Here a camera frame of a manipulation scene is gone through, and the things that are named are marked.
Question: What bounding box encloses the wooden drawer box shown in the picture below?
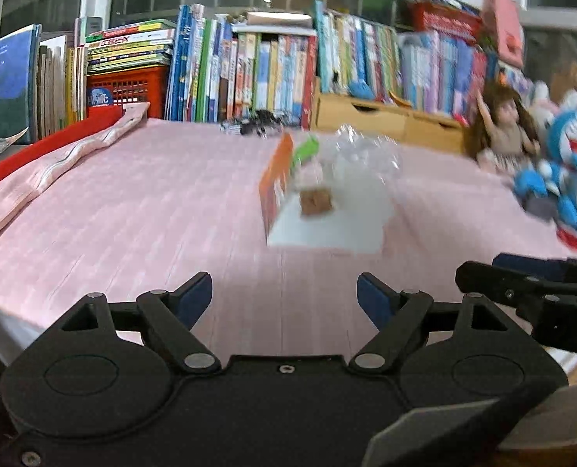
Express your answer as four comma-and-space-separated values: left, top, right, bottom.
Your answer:
312, 88, 467, 155

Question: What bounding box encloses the flat stack of books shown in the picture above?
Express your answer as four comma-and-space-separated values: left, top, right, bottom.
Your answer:
84, 18, 177, 77

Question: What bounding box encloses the row of small books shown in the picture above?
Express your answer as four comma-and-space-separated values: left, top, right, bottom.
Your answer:
500, 65, 535, 100

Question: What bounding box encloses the pink folded quilt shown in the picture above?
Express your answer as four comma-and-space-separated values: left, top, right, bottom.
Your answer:
0, 102, 151, 250

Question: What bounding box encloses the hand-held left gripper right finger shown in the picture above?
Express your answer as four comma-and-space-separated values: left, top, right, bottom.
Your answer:
349, 272, 509, 375

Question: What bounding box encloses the green wrapper strip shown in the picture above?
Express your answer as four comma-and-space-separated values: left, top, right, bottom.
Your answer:
290, 136, 321, 172

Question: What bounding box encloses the dark grey small box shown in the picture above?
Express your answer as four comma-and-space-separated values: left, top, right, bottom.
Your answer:
523, 193, 562, 221

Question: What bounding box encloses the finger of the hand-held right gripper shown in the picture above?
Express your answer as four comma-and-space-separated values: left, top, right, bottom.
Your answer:
493, 252, 577, 284
455, 261, 561, 313

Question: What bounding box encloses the wooden board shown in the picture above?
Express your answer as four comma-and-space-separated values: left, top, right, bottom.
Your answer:
550, 61, 577, 108

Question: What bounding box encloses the red bed rail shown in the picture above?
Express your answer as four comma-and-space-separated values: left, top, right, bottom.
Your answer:
0, 105, 126, 201

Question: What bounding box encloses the brown-haired doll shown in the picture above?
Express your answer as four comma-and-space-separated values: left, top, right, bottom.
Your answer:
465, 82, 543, 174

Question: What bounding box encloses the pink bedsheet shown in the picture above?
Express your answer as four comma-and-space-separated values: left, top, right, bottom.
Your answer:
0, 117, 577, 368

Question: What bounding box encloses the pink rabbit plush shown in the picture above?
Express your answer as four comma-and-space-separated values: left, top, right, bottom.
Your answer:
530, 82, 577, 128

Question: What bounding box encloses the pink toy house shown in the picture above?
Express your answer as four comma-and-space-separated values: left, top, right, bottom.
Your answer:
480, 0, 526, 67

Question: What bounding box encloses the red basket with toys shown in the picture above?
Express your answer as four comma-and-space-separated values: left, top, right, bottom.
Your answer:
409, 0, 484, 36

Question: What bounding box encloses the blue cat plush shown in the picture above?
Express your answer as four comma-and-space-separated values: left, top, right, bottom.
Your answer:
513, 108, 577, 250

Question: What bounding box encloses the brown and white box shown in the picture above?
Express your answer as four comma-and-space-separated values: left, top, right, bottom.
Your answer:
231, 11, 318, 36

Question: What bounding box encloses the clear plastic bag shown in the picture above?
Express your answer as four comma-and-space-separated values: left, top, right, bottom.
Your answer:
316, 124, 402, 198

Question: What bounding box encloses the row of blue green books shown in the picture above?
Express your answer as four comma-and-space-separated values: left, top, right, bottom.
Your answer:
165, 3, 319, 126

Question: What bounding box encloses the row of pastel books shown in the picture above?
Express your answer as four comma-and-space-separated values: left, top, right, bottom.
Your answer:
312, 0, 489, 118

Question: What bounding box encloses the red plastic basket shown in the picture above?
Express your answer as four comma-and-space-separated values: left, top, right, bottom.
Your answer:
85, 65, 170, 121

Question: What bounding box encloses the small white box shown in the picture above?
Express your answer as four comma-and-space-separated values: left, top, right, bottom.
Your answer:
74, 16, 104, 47

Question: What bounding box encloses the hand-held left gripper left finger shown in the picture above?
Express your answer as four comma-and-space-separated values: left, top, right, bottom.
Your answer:
61, 271, 222, 375

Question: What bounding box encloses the blue yarn toy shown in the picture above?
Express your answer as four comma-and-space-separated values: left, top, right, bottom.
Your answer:
349, 80, 377, 100

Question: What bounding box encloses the large blue book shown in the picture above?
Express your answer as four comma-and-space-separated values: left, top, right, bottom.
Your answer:
0, 24, 42, 145

